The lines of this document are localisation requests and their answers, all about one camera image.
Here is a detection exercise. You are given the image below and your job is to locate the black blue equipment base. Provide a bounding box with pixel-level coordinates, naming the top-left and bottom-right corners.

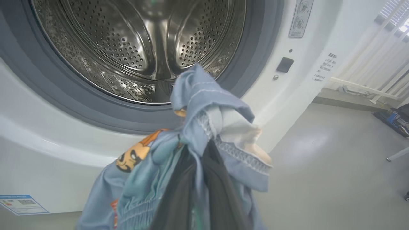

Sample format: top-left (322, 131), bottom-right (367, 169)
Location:
top-left (373, 103), bottom-right (409, 138)

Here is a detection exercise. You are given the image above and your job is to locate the grey warning sticker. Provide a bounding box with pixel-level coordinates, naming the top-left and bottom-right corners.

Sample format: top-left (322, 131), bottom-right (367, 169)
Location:
top-left (288, 0), bottom-right (314, 39)

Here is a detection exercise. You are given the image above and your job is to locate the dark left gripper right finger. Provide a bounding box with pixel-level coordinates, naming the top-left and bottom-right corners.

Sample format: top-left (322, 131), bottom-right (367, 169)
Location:
top-left (201, 140), bottom-right (251, 230)

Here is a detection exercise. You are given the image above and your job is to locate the white metal leg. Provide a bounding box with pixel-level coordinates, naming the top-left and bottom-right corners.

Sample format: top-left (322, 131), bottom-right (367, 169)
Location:
top-left (386, 146), bottom-right (409, 162)

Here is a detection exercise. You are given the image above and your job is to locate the grey rubber door gasket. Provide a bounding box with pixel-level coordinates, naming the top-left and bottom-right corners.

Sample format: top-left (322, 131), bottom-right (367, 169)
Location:
top-left (0, 0), bottom-right (285, 134)

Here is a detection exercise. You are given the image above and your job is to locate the blue white energy label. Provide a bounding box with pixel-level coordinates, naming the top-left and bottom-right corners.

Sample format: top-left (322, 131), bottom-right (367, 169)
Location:
top-left (0, 194), bottom-right (49, 216)

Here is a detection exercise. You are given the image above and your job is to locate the white washing machine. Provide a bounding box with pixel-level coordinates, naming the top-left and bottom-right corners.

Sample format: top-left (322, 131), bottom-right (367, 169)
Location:
top-left (0, 0), bottom-right (389, 215)

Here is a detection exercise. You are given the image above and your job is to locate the white railing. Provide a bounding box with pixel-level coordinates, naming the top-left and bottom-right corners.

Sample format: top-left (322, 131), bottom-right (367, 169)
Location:
top-left (329, 77), bottom-right (402, 104)

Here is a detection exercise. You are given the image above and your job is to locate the black text label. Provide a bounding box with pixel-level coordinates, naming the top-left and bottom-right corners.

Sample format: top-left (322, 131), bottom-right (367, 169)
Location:
top-left (313, 52), bottom-right (339, 83)

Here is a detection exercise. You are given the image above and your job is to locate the perforated steel drum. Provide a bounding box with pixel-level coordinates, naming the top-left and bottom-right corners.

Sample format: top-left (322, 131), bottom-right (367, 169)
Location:
top-left (30, 0), bottom-right (247, 104)

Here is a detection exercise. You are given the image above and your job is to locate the blue bear print garment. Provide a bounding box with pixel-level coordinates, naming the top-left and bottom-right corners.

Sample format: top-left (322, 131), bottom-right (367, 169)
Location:
top-left (77, 64), bottom-right (273, 230)

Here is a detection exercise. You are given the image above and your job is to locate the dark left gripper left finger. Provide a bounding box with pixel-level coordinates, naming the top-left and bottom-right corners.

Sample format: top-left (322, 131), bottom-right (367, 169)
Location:
top-left (150, 146), bottom-right (198, 230)

